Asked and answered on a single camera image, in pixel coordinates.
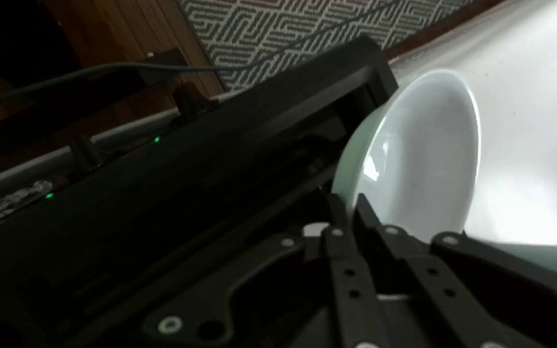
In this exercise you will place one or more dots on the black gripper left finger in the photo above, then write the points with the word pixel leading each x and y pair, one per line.
pixel 354 297

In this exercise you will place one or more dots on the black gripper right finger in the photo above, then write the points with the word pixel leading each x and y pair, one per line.
pixel 480 293

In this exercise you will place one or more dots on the small white bowl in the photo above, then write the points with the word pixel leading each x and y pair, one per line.
pixel 416 158

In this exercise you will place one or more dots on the white kitchen counter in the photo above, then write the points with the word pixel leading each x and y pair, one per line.
pixel 509 58

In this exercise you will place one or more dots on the patterned grey floor rug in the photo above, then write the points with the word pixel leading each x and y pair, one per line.
pixel 257 38

